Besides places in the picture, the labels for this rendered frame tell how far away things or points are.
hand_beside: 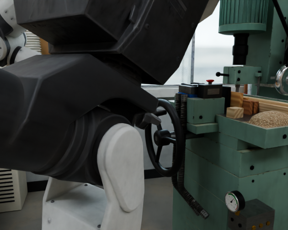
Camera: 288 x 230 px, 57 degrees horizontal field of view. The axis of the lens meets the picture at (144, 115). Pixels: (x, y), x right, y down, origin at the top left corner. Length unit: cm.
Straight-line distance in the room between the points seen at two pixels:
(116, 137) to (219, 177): 72
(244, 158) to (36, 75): 75
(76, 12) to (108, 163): 20
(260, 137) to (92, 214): 56
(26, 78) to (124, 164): 17
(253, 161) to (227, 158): 8
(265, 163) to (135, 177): 67
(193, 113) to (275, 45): 44
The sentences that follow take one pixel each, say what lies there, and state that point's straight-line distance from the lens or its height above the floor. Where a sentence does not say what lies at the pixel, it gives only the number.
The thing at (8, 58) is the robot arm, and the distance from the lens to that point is 80.
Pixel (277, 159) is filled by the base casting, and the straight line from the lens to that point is 106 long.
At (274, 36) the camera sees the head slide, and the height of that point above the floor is 118.
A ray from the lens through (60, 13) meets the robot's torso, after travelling 37.
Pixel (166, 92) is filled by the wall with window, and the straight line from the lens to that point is 234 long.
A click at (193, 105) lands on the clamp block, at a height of 94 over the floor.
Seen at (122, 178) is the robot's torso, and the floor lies 93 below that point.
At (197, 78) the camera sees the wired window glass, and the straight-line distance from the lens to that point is 259.
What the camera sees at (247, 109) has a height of 92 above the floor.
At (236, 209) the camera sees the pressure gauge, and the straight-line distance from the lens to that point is 91.
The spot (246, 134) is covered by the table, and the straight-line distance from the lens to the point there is 90.
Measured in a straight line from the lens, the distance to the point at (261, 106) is 106.
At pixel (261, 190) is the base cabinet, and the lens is 106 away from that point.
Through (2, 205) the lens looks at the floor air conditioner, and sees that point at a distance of 228.
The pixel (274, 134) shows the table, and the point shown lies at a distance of 87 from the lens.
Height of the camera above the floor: 109
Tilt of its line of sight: 12 degrees down
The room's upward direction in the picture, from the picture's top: straight up
